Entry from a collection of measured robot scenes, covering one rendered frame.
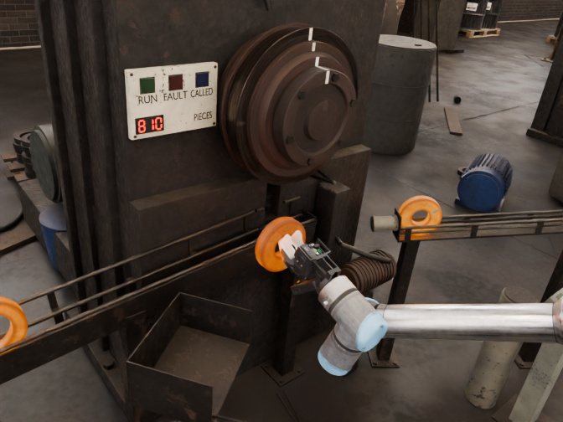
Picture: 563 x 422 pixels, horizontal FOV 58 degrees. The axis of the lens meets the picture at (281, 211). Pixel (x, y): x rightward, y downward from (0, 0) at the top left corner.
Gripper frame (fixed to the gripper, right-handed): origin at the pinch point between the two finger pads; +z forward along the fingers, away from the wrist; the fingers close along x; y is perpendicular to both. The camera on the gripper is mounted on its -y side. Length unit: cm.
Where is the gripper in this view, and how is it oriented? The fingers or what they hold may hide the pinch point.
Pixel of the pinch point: (281, 238)
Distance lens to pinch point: 137.0
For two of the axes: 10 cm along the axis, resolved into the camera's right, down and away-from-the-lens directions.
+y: 2.4, -7.2, -6.5
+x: -7.8, 2.6, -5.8
